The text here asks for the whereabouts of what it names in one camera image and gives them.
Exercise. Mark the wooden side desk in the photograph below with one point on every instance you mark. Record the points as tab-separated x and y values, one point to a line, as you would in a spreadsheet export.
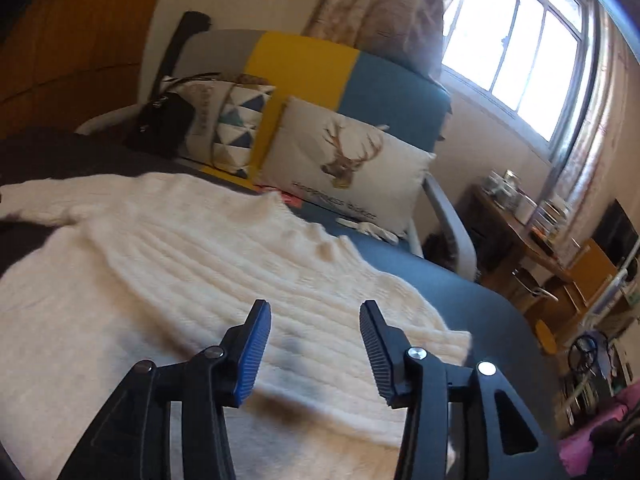
500	230

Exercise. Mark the pale sheer curtain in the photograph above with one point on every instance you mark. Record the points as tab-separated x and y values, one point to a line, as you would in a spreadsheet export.
600	135

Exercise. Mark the deer print pillow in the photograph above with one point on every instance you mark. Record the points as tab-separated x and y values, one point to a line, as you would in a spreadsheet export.
305	160

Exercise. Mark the window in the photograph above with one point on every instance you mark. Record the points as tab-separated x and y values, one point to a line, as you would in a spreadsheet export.
525	35

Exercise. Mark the yellow round stool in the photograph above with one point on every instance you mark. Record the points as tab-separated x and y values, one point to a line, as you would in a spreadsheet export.
546	337

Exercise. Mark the brown patterned curtain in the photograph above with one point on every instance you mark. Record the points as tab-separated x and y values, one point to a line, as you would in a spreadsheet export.
375	5

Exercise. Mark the triangle pattern pillow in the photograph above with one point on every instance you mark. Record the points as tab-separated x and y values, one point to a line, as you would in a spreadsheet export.
235	130

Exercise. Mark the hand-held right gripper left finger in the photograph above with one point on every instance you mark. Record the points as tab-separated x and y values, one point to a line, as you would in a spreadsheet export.
252	355

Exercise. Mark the pink cloth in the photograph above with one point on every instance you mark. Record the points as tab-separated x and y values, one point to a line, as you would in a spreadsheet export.
590	440

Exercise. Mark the grey yellow blue sofa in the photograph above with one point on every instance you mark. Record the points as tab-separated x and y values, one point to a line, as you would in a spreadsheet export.
390	80

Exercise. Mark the white canister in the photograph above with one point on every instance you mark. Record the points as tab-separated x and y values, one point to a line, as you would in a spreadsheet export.
526	212

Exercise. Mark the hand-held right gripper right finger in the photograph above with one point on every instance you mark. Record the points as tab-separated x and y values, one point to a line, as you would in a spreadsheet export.
377	355

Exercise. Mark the black handbag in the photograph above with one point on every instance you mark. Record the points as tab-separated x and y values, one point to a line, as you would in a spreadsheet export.
160	125

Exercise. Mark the cream knit sweater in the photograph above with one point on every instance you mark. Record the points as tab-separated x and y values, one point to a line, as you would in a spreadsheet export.
150	285

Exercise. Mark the yellow wooden cabinet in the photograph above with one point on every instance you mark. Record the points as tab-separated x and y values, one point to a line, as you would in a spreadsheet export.
592	270

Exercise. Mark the black steering wheel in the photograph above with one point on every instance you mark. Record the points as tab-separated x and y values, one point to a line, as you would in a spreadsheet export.
575	345

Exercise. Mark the black monitor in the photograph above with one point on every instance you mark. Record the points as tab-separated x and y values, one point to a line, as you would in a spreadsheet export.
617	232

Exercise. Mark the red patterned cloth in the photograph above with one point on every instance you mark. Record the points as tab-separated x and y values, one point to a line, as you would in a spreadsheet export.
280	197

